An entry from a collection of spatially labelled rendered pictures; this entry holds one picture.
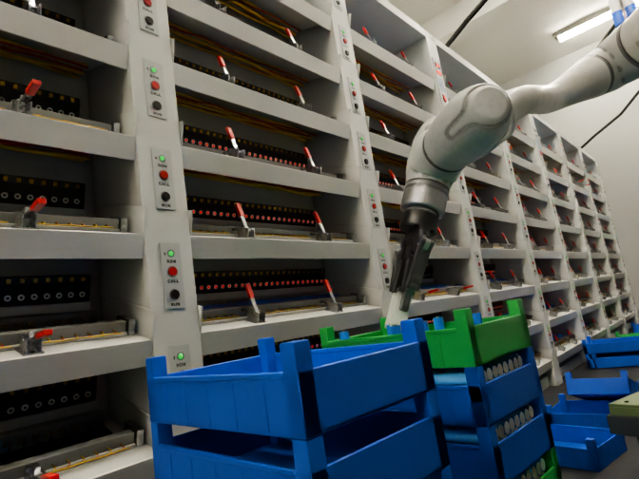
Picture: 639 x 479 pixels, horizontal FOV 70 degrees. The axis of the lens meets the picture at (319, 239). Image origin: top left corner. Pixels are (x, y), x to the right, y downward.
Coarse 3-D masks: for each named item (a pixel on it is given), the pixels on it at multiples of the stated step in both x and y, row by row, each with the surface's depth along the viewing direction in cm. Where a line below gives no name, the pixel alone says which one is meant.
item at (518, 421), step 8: (528, 408) 73; (512, 416) 69; (520, 416) 70; (528, 416) 72; (496, 424) 66; (504, 424) 66; (512, 424) 68; (520, 424) 70; (448, 432) 66; (456, 432) 65; (464, 432) 65; (472, 432) 64; (496, 432) 64; (504, 432) 66; (512, 432) 67; (448, 440) 66; (456, 440) 65; (464, 440) 64; (472, 440) 63
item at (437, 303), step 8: (424, 280) 187; (432, 280) 192; (440, 280) 194; (448, 280) 192; (456, 280) 189; (464, 280) 187; (472, 280) 185; (472, 288) 185; (440, 296) 166; (448, 296) 167; (456, 296) 169; (464, 296) 172; (472, 296) 177; (416, 304) 146; (424, 304) 149; (432, 304) 153; (440, 304) 158; (448, 304) 162; (456, 304) 168; (464, 304) 172; (472, 304) 178; (416, 312) 146; (424, 312) 150; (432, 312) 154
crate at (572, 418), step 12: (564, 396) 174; (552, 408) 167; (564, 408) 173; (576, 408) 172; (588, 408) 169; (600, 408) 167; (552, 420) 159; (564, 420) 157; (576, 420) 155; (588, 420) 152; (600, 420) 150
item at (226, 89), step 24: (192, 72) 99; (216, 72) 126; (192, 96) 116; (216, 96) 104; (240, 96) 109; (264, 96) 115; (240, 120) 129; (264, 120) 136; (288, 120) 121; (312, 120) 128; (336, 120) 135
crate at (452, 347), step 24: (456, 312) 65; (360, 336) 91; (384, 336) 74; (432, 336) 67; (456, 336) 65; (480, 336) 65; (504, 336) 70; (528, 336) 76; (432, 360) 67; (456, 360) 64; (480, 360) 64
